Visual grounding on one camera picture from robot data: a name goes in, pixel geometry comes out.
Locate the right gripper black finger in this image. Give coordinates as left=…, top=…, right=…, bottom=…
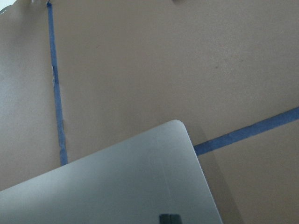
left=159, top=214, right=181, bottom=224

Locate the grey laptop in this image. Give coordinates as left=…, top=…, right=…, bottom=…
left=0, top=120, right=222, bottom=224

